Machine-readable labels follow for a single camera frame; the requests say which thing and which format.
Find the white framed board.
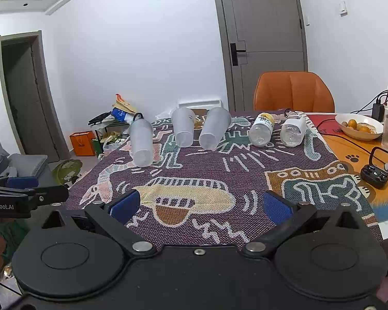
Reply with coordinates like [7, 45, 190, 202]
[178, 99, 223, 111]

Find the orange leather chair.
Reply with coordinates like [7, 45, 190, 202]
[253, 71, 335, 113]

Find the white light switch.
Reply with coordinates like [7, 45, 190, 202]
[339, 0, 348, 16]

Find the orange paper bag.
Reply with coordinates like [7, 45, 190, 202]
[70, 131, 95, 156]

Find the white bowl of oranges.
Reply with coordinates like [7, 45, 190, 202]
[335, 113, 383, 141]

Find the clear bottle yellow label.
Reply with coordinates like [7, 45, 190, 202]
[248, 113, 275, 148]

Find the grey sofa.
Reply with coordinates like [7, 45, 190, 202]
[0, 142, 56, 187]

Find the black cluttered shoe rack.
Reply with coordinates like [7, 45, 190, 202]
[88, 93, 143, 155]

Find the frosted plastic cup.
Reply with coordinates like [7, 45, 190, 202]
[199, 107, 231, 150]
[129, 118, 153, 167]
[171, 107, 195, 148]

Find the colourful woven table blanket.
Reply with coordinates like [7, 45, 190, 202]
[66, 113, 381, 246]

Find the black cable on table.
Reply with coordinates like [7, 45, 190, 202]
[316, 118, 388, 179]

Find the black door lock handle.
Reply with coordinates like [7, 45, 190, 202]
[230, 43, 247, 66]

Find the clear bottle white label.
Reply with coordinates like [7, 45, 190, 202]
[280, 115, 307, 148]

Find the grey entrance door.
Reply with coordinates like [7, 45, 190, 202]
[215, 0, 308, 111]

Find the green fan on floor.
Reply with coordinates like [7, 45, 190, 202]
[51, 159, 83, 185]

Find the orange cartoon desk mat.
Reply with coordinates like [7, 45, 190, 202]
[308, 113, 388, 222]

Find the dark interior doorway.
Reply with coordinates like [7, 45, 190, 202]
[0, 31, 70, 162]

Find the black power adapter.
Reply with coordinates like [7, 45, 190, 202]
[371, 103, 385, 122]

